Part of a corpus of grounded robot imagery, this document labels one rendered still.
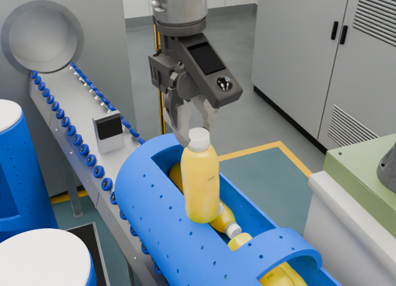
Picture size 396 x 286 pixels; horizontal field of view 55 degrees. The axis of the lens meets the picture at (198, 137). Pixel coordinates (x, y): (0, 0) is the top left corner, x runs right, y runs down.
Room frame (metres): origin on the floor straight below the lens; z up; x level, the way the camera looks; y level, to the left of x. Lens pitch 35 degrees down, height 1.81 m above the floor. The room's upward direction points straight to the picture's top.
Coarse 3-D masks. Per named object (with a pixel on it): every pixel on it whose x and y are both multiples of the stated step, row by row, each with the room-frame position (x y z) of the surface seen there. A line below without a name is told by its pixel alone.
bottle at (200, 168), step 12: (192, 156) 0.51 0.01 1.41; (204, 156) 0.51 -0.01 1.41; (216, 156) 0.53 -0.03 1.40; (192, 168) 0.50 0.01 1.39; (204, 168) 0.50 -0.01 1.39; (216, 168) 0.52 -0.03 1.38; (192, 180) 0.50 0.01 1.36; (204, 180) 0.50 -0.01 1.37; (216, 180) 0.52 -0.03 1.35; (192, 192) 0.51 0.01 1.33; (204, 192) 0.50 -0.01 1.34; (216, 192) 0.52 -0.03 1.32; (192, 204) 0.51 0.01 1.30; (204, 204) 0.50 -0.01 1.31; (216, 204) 0.52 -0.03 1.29; (192, 216) 0.51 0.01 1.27; (204, 216) 0.50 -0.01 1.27; (216, 216) 0.52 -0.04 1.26
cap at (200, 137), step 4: (196, 128) 0.55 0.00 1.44; (200, 128) 0.55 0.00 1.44; (192, 132) 0.54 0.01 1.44; (196, 132) 0.54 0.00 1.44; (200, 132) 0.54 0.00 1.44; (204, 132) 0.54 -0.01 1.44; (208, 132) 0.53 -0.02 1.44; (192, 136) 0.53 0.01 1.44; (196, 136) 0.53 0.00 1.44; (200, 136) 0.52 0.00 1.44; (204, 136) 0.52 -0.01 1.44; (208, 136) 0.52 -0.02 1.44; (192, 140) 0.52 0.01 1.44; (196, 140) 0.51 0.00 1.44; (200, 140) 0.51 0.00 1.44; (204, 140) 0.52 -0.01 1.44; (208, 140) 0.52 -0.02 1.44; (188, 144) 0.53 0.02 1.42; (192, 144) 0.52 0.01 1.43; (196, 144) 0.51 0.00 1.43; (200, 144) 0.51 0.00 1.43; (204, 144) 0.52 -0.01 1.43; (196, 148) 0.51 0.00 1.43; (200, 148) 0.51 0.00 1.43
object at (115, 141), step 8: (112, 112) 1.20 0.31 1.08; (96, 120) 1.15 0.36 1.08; (104, 120) 1.15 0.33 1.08; (112, 120) 1.16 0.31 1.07; (120, 120) 1.18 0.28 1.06; (96, 128) 1.15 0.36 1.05; (104, 128) 1.15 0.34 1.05; (112, 128) 1.16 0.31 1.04; (120, 128) 1.18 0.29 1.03; (96, 136) 1.15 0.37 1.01; (104, 136) 1.14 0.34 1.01; (112, 136) 1.16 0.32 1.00; (120, 136) 1.19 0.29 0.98; (104, 144) 1.16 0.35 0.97; (112, 144) 1.17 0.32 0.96; (120, 144) 1.19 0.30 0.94; (104, 152) 1.15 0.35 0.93
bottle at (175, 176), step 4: (176, 164) 0.84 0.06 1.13; (172, 168) 0.83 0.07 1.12; (176, 168) 0.82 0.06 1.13; (180, 168) 0.82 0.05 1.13; (172, 172) 0.82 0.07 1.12; (176, 172) 0.81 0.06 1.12; (180, 172) 0.81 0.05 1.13; (172, 176) 0.81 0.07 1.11; (176, 176) 0.80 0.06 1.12; (180, 176) 0.79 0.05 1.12; (172, 180) 0.81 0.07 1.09; (176, 180) 0.80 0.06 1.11; (180, 180) 0.78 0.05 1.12; (176, 184) 0.79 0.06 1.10; (180, 184) 0.78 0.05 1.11; (180, 188) 0.77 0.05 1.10
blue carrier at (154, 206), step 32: (128, 160) 0.77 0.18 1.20; (160, 160) 0.82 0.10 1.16; (128, 192) 0.70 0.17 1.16; (160, 192) 0.64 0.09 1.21; (224, 192) 0.79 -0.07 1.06; (160, 224) 0.58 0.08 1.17; (192, 224) 0.54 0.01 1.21; (256, 224) 0.68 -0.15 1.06; (160, 256) 0.53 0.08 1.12; (192, 256) 0.48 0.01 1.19; (224, 256) 0.46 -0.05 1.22; (256, 256) 0.45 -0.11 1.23; (288, 256) 0.45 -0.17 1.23; (320, 256) 0.50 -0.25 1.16
